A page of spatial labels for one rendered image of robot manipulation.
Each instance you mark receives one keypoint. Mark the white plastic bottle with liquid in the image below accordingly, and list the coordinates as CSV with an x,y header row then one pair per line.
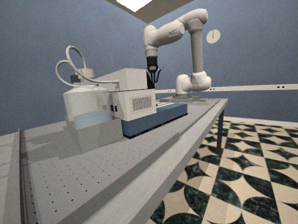
x,y
89,103

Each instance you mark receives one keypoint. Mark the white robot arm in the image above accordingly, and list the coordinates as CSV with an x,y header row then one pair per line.
x,y
193,22

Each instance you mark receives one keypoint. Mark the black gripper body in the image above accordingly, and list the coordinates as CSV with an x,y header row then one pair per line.
x,y
151,60

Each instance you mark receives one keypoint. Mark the clear bottle with black cap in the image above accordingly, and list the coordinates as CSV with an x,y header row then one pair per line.
x,y
76,83

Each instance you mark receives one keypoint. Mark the white curved hose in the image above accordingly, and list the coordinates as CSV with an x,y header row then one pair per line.
x,y
76,70

